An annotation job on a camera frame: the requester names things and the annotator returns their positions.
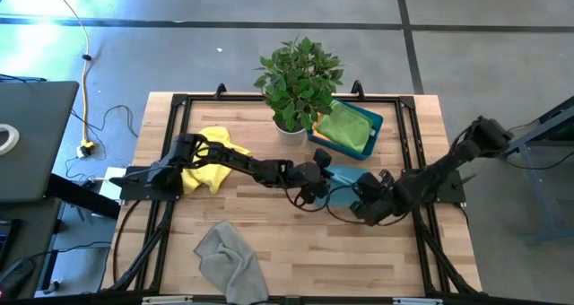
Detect cyan microfiber towel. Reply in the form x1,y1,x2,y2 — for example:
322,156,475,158
313,163,372,208

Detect orange microfiber towel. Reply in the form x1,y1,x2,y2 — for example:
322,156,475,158
311,120,333,144

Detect green microfiber towel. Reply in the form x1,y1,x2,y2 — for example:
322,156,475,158
313,99,376,154

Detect gray microfiber towel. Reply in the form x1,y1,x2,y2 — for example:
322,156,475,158
192,219,270,305

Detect yellow microfiber towel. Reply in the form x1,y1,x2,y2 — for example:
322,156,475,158
178,125,254,196

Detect teal plastic bin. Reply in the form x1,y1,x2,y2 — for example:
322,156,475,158
306,99,385,161

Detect green plant in white pot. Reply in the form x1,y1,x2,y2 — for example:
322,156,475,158
253,35,345,147

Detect silver aluminium bar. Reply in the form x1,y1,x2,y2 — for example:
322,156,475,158
142,295,194,304
393,297,444,305

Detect white power box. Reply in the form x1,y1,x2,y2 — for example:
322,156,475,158
97,166,123,204

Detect dark gray laptop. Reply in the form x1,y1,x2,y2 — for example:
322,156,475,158
0,80,81,204

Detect black side desk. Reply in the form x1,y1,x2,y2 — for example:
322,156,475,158
0,173,122,300

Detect white tape roll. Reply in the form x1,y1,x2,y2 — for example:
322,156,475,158
0,123,22,157

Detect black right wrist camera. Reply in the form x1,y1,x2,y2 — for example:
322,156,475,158
357,172,382,195

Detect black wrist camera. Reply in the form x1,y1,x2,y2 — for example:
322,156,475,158
357,172,382,195
312,147,334,169

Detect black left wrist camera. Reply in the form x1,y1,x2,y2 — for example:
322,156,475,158
312,147,334,169

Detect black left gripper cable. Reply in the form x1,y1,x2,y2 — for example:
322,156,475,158
286,183,355,213

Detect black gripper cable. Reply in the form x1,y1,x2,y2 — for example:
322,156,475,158
286,183,355,213
325,186,413,228

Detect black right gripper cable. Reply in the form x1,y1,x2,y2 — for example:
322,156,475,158
325,186,413,228

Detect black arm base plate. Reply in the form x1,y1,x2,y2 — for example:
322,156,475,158
120,164,184,203
401,169,466,204

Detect gray metal table frame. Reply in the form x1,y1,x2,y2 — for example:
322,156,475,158
492,96,574,246

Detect black floor cable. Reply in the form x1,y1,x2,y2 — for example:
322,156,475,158
65,103,140,183

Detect yellow floor cable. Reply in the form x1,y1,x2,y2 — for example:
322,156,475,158
47,0,98,158

